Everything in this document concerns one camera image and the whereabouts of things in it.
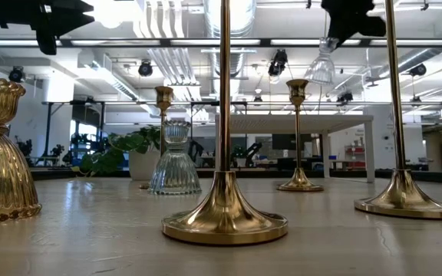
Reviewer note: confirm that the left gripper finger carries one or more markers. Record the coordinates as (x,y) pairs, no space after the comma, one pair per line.
(71,4)
(67,22)

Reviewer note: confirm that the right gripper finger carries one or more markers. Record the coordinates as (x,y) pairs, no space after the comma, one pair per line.
(344,28)
(372,27)

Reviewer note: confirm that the clear ribbed glass candle holder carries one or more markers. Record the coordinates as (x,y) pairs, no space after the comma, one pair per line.
(320,71)

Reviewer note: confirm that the short brass candlestick holder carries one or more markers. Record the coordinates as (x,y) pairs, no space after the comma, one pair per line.
(163,96)

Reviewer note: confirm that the tall brass candlestick holder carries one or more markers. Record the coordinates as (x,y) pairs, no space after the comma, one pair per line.
(401,191)
(225,214)

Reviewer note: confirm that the pale green ribbed glass holder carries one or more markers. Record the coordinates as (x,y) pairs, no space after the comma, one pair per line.
(175,172)

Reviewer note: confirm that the background black robot arm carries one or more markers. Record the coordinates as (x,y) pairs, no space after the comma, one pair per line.
(253,151)
(195,149)

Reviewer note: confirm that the black overhead beam with lights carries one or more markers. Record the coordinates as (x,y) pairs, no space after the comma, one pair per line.
(63,42)

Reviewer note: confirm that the black ceiling spotlight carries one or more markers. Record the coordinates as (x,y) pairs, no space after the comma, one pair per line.
(278,63)
(418,69)
(345,97)
(145,68)
(15,74)

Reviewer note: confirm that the white perforated metal shelf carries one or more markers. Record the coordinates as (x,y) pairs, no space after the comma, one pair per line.
(267,123)

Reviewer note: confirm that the red storage rack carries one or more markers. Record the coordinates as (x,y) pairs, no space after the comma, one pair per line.
(355,153)

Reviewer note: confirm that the green plant in white pot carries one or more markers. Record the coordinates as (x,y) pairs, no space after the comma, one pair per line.
(143,165)

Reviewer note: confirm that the silver ceiling air duct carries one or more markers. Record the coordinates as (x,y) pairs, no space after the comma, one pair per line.
(240,19)

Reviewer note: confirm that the black background station frame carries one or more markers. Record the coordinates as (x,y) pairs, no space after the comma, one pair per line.
(48,134)

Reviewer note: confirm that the black aluminium table frame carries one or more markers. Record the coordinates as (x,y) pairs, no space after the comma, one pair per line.
(344,174)

